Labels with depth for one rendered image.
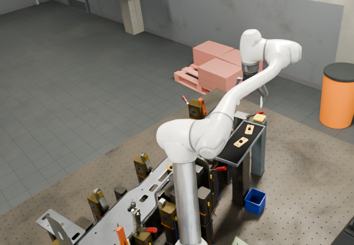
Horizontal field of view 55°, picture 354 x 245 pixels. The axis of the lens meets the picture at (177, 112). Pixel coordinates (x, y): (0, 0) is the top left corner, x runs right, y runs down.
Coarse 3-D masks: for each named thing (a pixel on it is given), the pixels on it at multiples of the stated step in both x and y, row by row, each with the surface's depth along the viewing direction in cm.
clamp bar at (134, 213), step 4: (128, 208) 151; (132, 208) 153; (136, 208) 151; (132, 212) 149; (136, 212) 149; (132, 216) 150; (136, 216) 151; (140, 216) 154; (132, 220) 153; (136, 220) 152; (140, 220) 156; (132, 224) 155; (136, 224) 154; (140, 224) 157; (136, 228) 155; (136, 232) 157
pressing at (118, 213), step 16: (160, 176) 196; (128, 192) 188; (144, 192) 187; (112, 208) 180; (144, 208) 178; (96, 224) 172; (112, 224) 171; (128, 224) 170; (80, 240) 166; (96, 240) 164; (112, 240) 163
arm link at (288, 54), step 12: (276, 48) 156; (288, 48) 155; (300, 48) 156; (276, 60) 155; (288, 60) 156; (264, 72) 151; (276, 72) 152; (240, 84) 149; (252, 84) 149; (228, 96) 146; (240, 96) 148; (216, 108) 142; (228, 108) 141
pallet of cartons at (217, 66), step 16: (208, 48) 483; (224, 48) 477; (192, 64) 506; (208, 64) 442; (224, 64) 437; (240, 64) 432; (176, 80) 493; (192, 80) 466; (208, 80) 434; (224, 80) 410
